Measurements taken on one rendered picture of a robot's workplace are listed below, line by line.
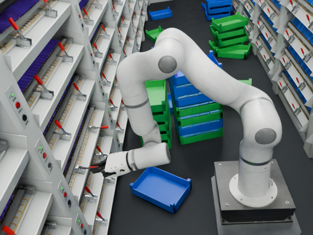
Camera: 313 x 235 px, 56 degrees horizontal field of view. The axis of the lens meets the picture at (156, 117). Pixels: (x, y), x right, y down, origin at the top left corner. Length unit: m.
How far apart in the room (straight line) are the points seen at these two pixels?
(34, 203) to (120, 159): 0.38
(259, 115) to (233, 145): 1.06
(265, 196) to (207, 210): 0.49
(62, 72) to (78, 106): 0.19
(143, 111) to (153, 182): 0.89
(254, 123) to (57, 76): 0.74
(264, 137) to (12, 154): 0.74
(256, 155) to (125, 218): 0.90
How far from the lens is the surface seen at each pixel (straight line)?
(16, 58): 0.95
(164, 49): 0.85
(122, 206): 1.79
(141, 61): 0.91
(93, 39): 1.90
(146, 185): 1.84
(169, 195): 1.77
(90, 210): 1.41
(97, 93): 1.58
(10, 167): 0.86
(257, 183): 1.21
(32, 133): 0.93
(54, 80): 1.18
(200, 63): 0.96
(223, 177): 1.36
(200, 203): 1.73
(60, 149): 1.15
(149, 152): 1.15
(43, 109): 1.04
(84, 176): 1.29
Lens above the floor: 1.40
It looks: 37 degrees down
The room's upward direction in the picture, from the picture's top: 11 degrees counter-clockwise
